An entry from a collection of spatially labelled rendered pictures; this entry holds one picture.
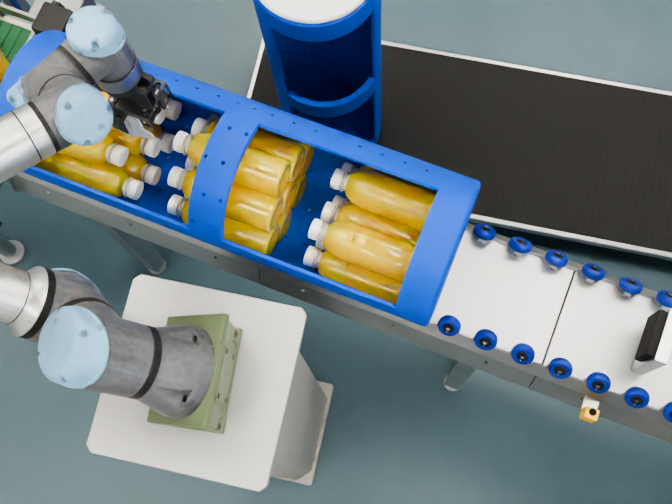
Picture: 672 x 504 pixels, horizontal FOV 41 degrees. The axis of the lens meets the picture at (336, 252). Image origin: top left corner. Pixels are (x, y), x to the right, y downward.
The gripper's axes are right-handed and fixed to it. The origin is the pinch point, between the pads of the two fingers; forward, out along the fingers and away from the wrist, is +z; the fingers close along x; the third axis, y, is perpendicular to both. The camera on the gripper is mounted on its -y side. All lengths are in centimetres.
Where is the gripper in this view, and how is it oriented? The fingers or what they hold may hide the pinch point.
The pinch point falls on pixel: (139, 119)
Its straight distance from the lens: 165.7
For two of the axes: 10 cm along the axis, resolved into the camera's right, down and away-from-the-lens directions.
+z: 0.4, 2.6, 9.7
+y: 9.3, 3.6, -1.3
